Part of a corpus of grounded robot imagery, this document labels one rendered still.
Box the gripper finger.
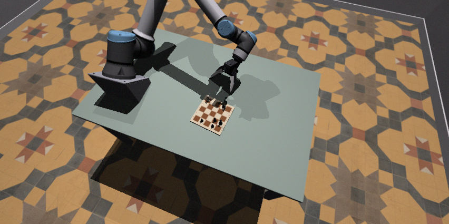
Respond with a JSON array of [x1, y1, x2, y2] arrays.
[[230, 71, 237, 92], [209, 66, 224, 79]]

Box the chessboard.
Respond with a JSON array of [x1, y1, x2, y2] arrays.
[[190, 95, 235, 135]]

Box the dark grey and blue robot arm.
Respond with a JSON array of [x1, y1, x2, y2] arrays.
[[102, 0, 257, 80]]

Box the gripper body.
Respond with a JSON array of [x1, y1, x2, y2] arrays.
[[223, 55, 242, 76]]

